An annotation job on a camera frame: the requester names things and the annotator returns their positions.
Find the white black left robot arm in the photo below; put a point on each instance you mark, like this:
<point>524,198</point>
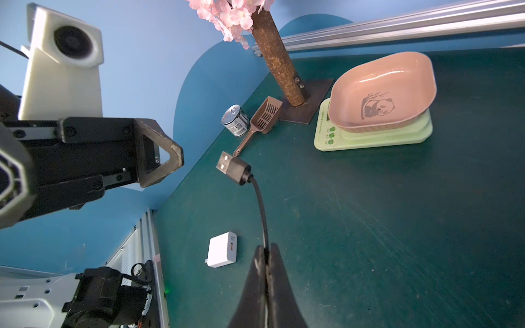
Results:
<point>99,297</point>

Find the artificial cherry blossom tree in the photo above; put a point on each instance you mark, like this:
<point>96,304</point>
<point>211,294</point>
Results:
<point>235,18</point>

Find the white USB power adapter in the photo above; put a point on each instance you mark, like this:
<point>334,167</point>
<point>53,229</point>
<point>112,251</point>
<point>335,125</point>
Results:
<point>222,250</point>

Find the pink panda pet bowl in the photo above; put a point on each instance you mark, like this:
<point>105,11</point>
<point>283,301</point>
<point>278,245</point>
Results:
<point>390,92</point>

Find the silver tin can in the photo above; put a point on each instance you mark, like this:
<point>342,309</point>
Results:
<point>236,121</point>

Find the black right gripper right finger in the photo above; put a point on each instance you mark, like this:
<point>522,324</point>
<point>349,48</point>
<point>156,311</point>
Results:
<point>283,310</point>

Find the brown plastic litter scoop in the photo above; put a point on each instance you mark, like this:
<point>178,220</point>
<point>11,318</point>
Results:
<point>262,121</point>

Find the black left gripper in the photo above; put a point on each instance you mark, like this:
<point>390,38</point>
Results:
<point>47,165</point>

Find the dark metal tree base plate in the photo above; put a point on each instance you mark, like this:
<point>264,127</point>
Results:
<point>303,114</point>

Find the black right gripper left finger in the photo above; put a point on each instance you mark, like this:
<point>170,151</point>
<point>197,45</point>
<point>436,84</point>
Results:
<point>252,307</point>

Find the green electronic kitchen scale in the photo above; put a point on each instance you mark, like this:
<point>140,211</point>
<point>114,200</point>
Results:
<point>329,137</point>

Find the aluminium frame rail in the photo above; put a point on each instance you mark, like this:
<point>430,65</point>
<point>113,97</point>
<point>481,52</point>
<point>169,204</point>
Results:
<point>464,25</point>

